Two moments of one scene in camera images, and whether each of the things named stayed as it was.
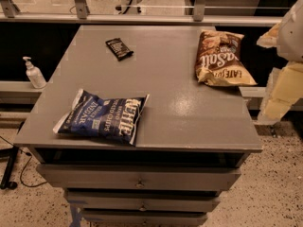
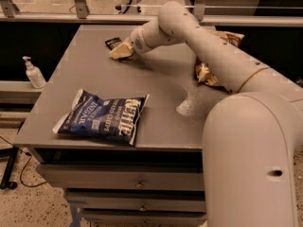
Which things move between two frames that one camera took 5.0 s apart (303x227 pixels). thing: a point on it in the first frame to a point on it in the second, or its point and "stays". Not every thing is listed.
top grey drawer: [139, 177] stays
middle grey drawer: [141, 200] stays
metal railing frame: [81, 16] stays
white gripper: [293, 32] to [135, 44]
